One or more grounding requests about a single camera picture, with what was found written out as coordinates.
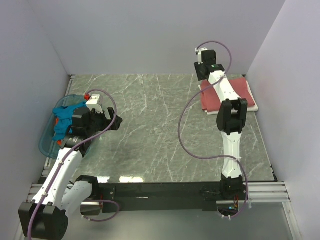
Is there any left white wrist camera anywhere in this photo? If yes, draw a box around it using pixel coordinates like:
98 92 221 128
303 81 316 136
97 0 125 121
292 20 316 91
84 93 103 114

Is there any teal plastic basket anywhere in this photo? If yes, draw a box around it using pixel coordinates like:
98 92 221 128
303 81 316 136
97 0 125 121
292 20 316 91
38 94 85 160

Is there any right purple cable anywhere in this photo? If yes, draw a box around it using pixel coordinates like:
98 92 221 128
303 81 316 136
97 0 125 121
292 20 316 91
177 40 250 220

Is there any black base beam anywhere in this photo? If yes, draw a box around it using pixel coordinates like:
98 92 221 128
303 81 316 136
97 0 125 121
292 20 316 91
94 181 248 216

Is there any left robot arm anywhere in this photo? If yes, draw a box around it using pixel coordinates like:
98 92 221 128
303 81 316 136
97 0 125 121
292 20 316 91
18 106 123 240

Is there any orange t shirt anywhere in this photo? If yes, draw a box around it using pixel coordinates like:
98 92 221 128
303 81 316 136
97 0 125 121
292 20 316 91
54 117 62 145

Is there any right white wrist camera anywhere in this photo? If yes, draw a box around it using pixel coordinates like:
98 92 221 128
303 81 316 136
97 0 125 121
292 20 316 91
195 47 208 65

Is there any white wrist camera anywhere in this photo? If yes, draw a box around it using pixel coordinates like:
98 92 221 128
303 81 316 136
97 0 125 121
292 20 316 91
195 47 208 65
84 93 103 114

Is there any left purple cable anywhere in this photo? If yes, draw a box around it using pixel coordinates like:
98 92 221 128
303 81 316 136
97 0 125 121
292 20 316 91
26 89 121 240

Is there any salmon pink t shirt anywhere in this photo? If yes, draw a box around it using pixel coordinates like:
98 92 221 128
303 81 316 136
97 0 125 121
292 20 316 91
199 77 256 113

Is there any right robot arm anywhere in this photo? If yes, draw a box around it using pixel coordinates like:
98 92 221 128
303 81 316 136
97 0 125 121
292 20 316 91
194 47 248 200

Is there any blue t shirt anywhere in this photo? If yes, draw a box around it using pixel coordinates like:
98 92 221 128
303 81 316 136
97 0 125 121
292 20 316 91
52 101 86 141

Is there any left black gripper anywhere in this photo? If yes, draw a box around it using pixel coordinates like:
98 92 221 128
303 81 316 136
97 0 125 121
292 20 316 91
86 107 122 135

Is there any purple cable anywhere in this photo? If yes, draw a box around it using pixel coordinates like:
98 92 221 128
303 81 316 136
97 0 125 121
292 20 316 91
26 89 121 240
177 40 250 220

